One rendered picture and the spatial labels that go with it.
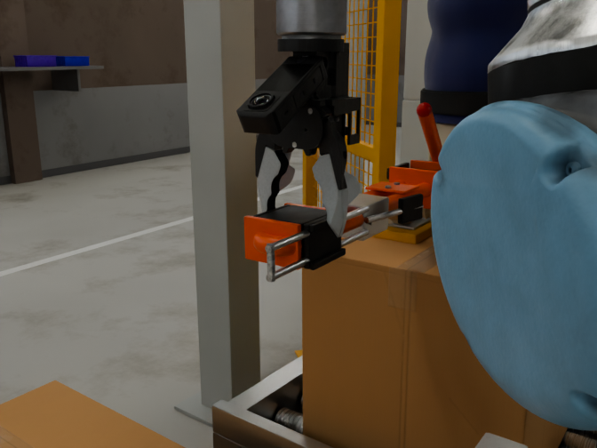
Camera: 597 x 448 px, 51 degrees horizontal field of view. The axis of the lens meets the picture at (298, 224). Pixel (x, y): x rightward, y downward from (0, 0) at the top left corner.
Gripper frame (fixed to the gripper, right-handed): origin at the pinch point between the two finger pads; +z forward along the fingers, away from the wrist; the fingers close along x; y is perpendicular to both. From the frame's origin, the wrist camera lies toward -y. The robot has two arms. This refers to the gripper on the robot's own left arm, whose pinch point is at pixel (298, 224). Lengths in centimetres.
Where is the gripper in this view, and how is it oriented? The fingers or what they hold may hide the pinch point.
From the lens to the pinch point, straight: 71.1
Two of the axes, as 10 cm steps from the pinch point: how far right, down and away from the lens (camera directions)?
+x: -8.2, -1.6, 5.5
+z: -0.1, 9.6, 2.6
